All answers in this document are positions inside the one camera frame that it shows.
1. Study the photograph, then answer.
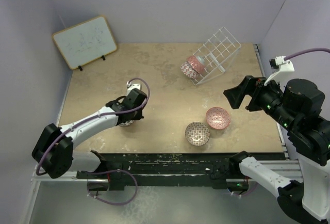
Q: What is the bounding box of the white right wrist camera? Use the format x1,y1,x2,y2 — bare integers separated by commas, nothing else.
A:
264,56,295,86

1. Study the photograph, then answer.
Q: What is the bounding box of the brown patterned bowl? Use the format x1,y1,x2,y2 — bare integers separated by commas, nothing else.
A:
185,122,210,147

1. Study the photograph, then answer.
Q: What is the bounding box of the white wire dish rack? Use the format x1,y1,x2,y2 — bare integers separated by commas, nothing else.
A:
192,27,242,86

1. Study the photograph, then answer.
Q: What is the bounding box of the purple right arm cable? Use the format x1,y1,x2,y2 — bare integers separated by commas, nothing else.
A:
229,47,330,199

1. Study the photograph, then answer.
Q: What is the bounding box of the small framed whiteboard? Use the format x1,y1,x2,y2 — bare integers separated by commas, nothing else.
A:
52,15,117,70

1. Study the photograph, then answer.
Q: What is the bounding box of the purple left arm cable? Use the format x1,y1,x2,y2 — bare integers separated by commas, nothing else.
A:
36,77,151,206

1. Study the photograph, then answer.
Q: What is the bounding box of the blue patterned bowl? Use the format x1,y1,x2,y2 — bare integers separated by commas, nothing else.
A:
180,61,198,79

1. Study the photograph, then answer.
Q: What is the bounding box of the red patterned bowl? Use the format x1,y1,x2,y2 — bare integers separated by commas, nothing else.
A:
206,107,230,130

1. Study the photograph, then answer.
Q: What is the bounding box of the black front mounting rail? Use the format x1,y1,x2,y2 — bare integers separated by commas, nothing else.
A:
30,152,302,191

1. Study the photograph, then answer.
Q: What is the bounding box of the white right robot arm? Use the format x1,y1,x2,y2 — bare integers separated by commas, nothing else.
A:
224,76,329,223

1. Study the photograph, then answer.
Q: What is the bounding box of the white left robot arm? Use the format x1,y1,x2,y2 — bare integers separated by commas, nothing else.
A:
31,88,150,179

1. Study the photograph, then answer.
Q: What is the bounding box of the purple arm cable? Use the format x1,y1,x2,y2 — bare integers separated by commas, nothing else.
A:
36,77,151,206
229,47,330,199

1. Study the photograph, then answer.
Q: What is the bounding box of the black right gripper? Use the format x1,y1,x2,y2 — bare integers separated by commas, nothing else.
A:
223,73,298,129

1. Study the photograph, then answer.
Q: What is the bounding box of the grey leaf bowl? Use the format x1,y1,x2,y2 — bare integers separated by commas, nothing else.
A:
119,120,135,127
187,55,205,74

